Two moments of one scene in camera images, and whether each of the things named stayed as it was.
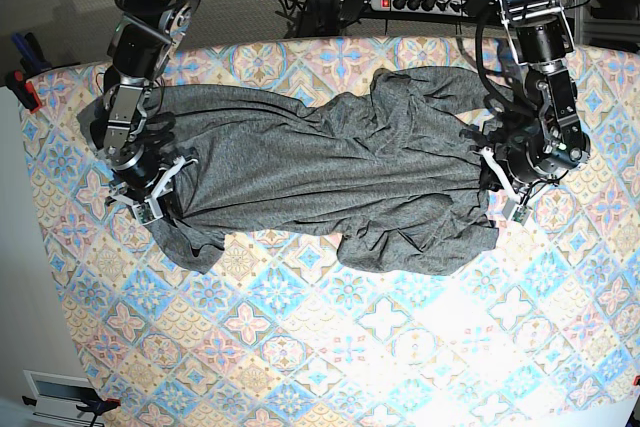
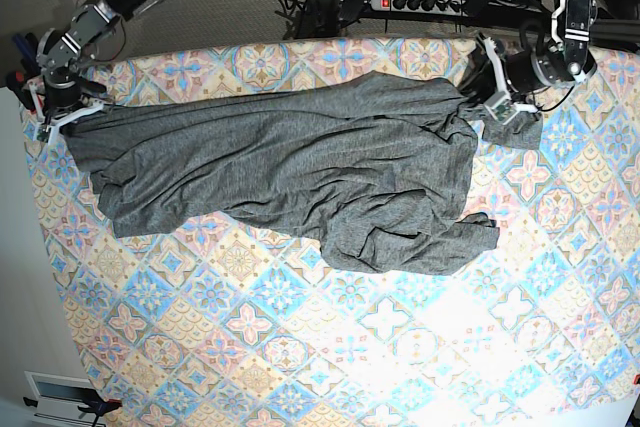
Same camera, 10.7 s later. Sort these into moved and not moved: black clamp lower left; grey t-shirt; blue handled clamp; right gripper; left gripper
Moved: grey t-shirt; right gripper; left gripper
Not moved: blue handled clamp; black clamp lower left
